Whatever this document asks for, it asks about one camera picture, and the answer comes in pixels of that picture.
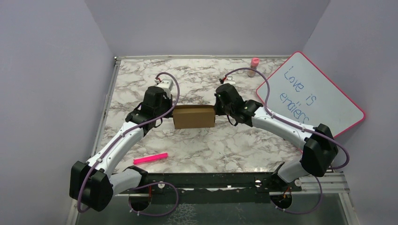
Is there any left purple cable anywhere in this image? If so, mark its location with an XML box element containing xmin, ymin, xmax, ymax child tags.
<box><xmin>77</xmin><ymin>72</ymin><xmax>181</xmax><ymax>217</ymax></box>

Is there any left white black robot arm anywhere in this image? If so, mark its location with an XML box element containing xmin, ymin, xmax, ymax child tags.
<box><xmin>69</xmin><ymin>78</ymin><xmax>180</xmax><ymax>213</ymax></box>

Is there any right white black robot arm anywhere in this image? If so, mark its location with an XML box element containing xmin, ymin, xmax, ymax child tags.
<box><xmin>214</xmin><ymin>83</ymin><xmax>338</xmax><ymax>191</ymax></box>

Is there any brown cardboard box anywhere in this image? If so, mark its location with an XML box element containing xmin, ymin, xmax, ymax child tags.
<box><xmin>173</xmin><ymin>105</ymin><xmax>215</xmax><ymax>129</ymax></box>

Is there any pink-capped small bottle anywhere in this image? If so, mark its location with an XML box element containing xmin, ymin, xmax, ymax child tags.
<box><xmin>247</xmin><ymin>58</ymin><xmax>260</xmax><ymax>78</ymax></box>

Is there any pink-framed whiteboard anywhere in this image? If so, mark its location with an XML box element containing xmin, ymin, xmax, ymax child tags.
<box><xmin>256</xmin><ymin>52</ymin><xmax>366</xmax><ymax>137</ymax></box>

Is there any pink rectangular stick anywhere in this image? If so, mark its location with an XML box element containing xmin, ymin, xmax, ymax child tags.
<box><xmin>133</xmin><ymin>153</ymin><xmax>168</xmax><ymax>165</ymax></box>

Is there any aluminium front frame rail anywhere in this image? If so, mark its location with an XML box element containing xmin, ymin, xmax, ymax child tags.
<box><xmin>67</xmin><ymin>172</ymin><xmax>359</xmax><ymax>225</ymax></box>

